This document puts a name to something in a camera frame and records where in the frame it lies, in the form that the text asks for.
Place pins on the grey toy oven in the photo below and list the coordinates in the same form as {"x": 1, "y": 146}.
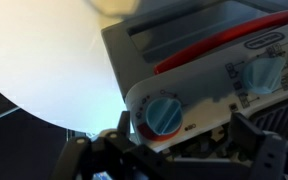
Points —
{"x": 197, "y": 83}

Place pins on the blue toy oven knob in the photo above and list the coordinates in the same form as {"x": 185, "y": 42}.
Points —
{"x": 262, "y": 75}

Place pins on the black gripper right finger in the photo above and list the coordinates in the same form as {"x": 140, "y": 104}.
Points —
{"x": 250, "y": 133}

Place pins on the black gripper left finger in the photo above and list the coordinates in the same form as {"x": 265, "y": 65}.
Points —
{"x": 124, "y": 122}

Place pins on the blue knob with red dial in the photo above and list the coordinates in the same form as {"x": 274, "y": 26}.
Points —
{"x": 164, "y": 115}

